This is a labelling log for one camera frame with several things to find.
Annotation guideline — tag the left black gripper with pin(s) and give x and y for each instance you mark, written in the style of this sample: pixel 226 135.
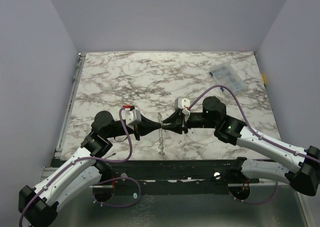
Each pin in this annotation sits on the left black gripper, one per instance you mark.
pixel 145 127

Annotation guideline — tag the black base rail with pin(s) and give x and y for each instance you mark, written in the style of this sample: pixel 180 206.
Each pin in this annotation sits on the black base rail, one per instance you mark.
pixel 172 177

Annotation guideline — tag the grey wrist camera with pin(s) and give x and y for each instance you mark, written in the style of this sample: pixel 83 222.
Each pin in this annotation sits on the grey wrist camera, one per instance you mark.
pixel 133 117
pixel 182 104

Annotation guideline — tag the clear plastic organizer box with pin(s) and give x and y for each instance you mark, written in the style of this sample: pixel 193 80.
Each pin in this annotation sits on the clear plastic organizer box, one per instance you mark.
pixel 224 74

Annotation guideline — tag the metal side rail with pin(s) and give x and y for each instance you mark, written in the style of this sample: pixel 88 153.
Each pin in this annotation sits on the metal side rail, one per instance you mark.
pixel 70 104

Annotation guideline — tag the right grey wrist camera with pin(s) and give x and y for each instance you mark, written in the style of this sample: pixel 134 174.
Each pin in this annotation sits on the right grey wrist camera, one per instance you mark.
pixel 182 104

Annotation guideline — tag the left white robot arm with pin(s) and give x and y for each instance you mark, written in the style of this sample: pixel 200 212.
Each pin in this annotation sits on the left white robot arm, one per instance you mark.
pixel 39 204

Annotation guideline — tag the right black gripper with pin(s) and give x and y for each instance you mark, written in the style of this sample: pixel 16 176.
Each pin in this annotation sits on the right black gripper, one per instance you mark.
pixel 182 123

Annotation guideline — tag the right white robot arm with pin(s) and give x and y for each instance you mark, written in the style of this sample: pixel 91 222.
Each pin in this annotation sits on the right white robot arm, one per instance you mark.
pixel 296 166

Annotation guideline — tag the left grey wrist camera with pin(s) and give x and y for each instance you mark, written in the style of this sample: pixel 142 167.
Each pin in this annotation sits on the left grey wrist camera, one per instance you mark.
pixel 133 117

